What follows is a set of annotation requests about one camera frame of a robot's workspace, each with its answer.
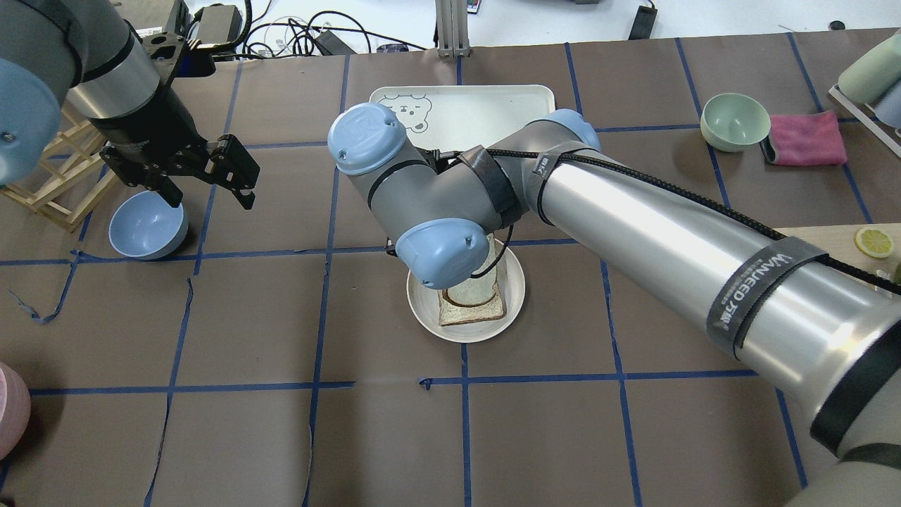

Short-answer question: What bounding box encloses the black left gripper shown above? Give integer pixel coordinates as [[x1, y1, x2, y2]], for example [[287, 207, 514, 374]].
[[90, 89, 260, 211]]

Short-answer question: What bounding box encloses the white round plate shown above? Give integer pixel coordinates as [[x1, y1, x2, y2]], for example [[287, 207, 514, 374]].
[[406, 249, 527, 344]]

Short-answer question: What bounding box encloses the bread slice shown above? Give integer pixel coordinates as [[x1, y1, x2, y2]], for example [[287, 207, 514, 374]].
[[442, 234, 498, 308], [438, 284, 508, 327]]

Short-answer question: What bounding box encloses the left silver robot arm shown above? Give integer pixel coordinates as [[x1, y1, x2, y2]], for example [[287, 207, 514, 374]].
[[1, 1, 260, 211]]

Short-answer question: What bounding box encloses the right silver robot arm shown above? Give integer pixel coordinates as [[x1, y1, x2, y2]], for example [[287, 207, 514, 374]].
[[327, 103, 900, 506]]

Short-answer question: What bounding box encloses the bread slice on plate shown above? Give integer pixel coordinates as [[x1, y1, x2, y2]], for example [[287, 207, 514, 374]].
[[438, 284, 508, 327]]

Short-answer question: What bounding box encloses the blue bowl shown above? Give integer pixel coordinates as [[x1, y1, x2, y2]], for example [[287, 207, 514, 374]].
[[108, 192, 189, 261]]

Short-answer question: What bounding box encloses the wooden dish rack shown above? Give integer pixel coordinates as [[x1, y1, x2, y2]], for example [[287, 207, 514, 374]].
[[2, 102, 117, 233]]

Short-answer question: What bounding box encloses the white bear tray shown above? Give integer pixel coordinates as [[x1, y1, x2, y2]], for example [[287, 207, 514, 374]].
[[370, 84, 556, 151]]

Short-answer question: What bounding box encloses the pink bowl with ice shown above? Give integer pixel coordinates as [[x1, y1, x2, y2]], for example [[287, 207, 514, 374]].
[[1, 363, 32, 460]]

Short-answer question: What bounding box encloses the black power adapter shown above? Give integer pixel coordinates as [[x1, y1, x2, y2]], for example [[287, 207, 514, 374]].
[[628, 4, 657, 41]]

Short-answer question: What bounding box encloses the green bowl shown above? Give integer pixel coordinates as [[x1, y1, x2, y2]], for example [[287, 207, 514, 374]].
[[700, 93, 771, 153]]

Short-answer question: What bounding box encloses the pink cloth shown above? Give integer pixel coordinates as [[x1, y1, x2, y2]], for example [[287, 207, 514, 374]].
[[760, 111, 848, 167]]

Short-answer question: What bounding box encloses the wooden cutting board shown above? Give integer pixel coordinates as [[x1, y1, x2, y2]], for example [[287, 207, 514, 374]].
[[776, 223, 900, 280]]

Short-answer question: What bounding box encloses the green cup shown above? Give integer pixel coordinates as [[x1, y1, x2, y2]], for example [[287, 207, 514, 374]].
[[837, 32, 900, 104]]

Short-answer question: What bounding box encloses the lemon half slice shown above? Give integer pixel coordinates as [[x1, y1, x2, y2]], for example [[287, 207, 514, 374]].
[[854, 227, 895, 259]]

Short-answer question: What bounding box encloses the blue cup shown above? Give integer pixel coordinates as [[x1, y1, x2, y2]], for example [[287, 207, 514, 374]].
[[873, 82, 901, 129]]

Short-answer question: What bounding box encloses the aluminium frame post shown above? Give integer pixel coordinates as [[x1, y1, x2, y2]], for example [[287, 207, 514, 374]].
[[434, 0, 471, 58]]

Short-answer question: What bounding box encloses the white wire cup rack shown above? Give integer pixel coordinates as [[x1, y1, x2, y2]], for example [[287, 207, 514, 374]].
[[828, 84, 900, 158]]

